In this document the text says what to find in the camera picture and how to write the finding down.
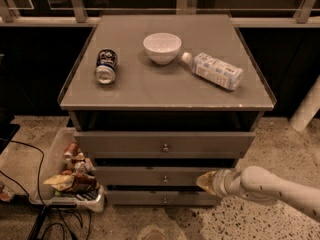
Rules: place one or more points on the clear plastic storage bin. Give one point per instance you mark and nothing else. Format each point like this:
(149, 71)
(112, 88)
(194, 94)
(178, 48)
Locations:
(52, 165)

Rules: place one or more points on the white plastic bottle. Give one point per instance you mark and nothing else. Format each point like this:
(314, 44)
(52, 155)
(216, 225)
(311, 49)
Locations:
(214, 70)

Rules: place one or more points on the white post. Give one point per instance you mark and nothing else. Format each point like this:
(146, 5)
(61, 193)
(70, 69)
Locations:
(307, 109)

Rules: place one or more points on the black furniture edge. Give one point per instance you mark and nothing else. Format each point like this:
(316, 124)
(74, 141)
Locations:
(7, 128)

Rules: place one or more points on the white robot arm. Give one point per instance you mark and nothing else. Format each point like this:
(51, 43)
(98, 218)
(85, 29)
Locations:
(259, 185)

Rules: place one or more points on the orange snack can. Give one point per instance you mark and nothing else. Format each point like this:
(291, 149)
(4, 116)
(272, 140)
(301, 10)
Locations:
(71, 150)

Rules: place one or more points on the brown snack bag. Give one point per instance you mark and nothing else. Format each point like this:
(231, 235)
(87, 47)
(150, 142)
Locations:
(73, 183)

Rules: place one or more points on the white ceramic bowl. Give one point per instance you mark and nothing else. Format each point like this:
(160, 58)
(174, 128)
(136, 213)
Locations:
(162, 48)

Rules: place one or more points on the red white object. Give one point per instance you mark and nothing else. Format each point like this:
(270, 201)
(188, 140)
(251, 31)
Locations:
(6, 194)

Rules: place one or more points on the grey drawer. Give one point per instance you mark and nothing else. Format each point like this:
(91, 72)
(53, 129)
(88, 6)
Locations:
(161, 198)
(149, 176)
(170, 145)

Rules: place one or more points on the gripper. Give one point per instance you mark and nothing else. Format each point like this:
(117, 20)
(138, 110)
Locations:
(220, 182)

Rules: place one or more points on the blue soda can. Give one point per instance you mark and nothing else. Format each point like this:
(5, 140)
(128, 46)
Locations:
(106, 63)

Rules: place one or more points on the metal window railing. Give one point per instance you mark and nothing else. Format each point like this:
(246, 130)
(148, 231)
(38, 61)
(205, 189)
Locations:
(243, 13)

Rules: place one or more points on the grey drawer cabinet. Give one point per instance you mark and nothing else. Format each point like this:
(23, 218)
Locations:
(147, 97)

